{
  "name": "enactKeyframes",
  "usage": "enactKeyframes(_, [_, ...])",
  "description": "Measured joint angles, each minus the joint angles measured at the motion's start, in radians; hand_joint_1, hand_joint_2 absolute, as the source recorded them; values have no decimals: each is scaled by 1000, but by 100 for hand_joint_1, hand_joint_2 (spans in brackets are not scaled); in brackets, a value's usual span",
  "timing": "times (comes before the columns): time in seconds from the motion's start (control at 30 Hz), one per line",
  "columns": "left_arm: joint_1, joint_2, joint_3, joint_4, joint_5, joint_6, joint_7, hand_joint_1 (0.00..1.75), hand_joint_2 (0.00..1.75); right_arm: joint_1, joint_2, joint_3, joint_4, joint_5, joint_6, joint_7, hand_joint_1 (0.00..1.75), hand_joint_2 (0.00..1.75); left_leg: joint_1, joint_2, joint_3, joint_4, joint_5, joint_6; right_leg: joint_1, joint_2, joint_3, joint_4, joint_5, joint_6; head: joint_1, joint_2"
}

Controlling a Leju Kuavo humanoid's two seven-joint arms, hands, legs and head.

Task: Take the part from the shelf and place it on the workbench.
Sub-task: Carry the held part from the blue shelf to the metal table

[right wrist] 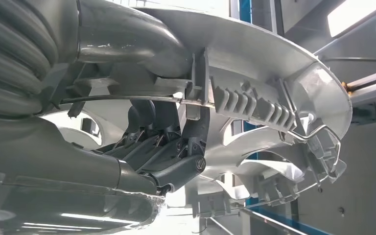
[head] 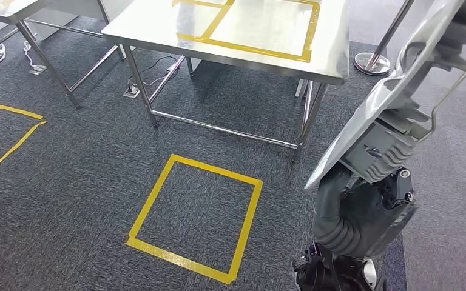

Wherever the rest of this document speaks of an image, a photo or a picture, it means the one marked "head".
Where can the silver wheel hubcap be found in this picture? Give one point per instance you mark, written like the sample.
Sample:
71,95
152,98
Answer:
385,144

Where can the steel workbench with tape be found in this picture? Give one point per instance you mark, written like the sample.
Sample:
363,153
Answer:
136,28

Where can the yellow floor tape square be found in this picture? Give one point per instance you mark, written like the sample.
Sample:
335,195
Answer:
16,111
244,225

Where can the white floor socket box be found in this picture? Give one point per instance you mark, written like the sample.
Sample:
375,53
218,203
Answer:
131,92
38,70

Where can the plain steel table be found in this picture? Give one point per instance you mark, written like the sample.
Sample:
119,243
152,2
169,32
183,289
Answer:
8,10

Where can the chrome stanchion post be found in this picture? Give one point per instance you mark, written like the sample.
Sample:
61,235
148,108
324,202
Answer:
371,64

